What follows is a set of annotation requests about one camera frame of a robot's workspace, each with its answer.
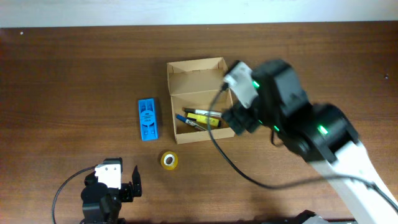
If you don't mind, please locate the black whiteboard marker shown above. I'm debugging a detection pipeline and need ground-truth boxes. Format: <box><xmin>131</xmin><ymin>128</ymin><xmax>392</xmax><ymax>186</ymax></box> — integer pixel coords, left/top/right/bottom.
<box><xmin>183</xmin><ymin>108</ymin><xmax>222</xmax><ymax>118</ymax></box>

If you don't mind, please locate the yellow highlighter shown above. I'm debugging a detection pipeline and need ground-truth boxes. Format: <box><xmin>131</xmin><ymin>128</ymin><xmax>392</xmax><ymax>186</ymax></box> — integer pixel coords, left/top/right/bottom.
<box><xmin>187</xmin><ymin>113</ymin><xmax>221</xmax><ymax>128</ymax></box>

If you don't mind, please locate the blue whiteboard marker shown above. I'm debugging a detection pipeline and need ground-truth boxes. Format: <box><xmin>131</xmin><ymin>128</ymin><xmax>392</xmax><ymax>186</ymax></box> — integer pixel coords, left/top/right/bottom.
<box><xmin>176</xmin><ymin>114</ymin><xmax>207</xmax><ymax>131</ymax></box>

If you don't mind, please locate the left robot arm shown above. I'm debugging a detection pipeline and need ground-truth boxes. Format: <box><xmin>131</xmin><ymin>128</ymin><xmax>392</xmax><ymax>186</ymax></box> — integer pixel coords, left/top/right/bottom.
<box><xmin>81</xmin><ymin>157</ymin><xmax>142</xmax><ymax>224</ymax></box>

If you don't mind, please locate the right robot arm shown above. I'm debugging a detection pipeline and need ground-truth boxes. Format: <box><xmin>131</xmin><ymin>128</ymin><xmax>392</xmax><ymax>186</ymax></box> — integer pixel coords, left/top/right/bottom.
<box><xmin>223</xmin><ymin>59</ymin><xmax>397</xmax><ymax>223</ymax></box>

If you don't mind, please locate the yellow tape roll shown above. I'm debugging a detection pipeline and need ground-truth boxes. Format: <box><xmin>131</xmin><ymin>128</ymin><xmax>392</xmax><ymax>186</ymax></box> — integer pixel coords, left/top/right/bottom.
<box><xmin>160</xmin><ymin>151</ymin><xmax>178</xmax><ymax>170</ymax></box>

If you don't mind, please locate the open cardboard box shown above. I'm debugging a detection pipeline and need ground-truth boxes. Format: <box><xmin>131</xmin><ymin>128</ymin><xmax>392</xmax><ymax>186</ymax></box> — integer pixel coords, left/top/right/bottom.
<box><xmin>167</xmin><ymin>57</ymin><xmax>228</xmax><ymax>144</ymax></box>

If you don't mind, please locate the black left camera cable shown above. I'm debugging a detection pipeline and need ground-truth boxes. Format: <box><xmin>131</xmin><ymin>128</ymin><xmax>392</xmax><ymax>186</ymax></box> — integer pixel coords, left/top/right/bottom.
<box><xmin>51</xmin><ymin>166</ymin><xmax>96</xmax><ymax>224</ymax></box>

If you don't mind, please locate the black camera cable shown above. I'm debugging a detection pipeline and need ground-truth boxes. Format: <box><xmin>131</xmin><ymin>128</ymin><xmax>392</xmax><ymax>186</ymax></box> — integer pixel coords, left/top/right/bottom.
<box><xmin>51</xmin><ymin>166</ymin><xmax>96</xmax><ymax>224</ymax></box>
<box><xmin>206</xmin><ymin>82</ymin><xmax>398</xmax><ymax>215</ymax></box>

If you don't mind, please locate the black right camera cable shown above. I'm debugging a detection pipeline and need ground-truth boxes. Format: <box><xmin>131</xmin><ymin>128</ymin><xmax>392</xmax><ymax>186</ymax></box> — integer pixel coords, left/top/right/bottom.
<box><xmin>206</xmin><ymin>82</ymin><xmax>398</xmax><ymax>215</ymax></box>

